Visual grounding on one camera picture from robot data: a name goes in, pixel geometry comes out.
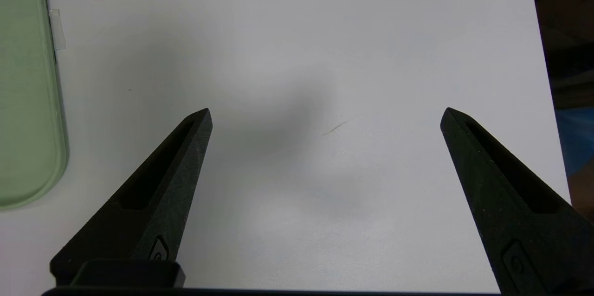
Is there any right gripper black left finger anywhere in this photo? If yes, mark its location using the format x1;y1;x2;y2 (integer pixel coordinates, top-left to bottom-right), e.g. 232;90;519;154
50;108;213;287

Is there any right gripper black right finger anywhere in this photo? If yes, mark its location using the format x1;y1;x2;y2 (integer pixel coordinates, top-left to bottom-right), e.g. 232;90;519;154
439;107;594;296

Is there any light green plastic tray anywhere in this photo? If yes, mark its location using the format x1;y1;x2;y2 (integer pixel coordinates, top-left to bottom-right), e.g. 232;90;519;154
0;0;70;211

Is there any clear tape strip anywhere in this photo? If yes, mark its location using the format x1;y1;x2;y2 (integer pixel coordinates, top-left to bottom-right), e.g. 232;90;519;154
48;8;66;51

